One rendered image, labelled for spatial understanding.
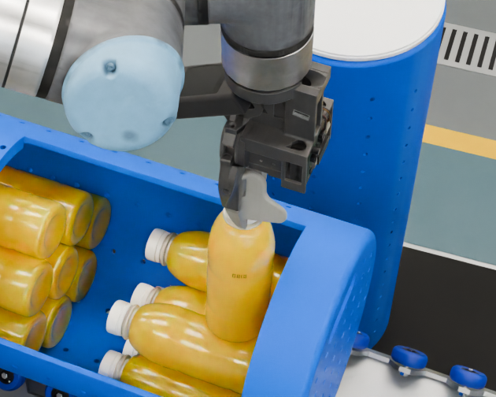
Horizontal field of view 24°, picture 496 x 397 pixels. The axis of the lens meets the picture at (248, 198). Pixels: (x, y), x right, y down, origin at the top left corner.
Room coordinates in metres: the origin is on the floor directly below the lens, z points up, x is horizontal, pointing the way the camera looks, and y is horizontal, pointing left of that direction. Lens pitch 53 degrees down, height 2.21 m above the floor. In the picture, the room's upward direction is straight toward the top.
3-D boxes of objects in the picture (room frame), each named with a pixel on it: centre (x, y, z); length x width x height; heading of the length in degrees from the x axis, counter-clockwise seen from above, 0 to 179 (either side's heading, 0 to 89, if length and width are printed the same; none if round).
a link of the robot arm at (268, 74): (0.67, -0.02, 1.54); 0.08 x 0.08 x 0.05
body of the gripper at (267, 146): (0.67, -0.02, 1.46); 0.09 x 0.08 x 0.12; 68
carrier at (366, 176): (1.29, -0.16, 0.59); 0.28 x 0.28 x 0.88
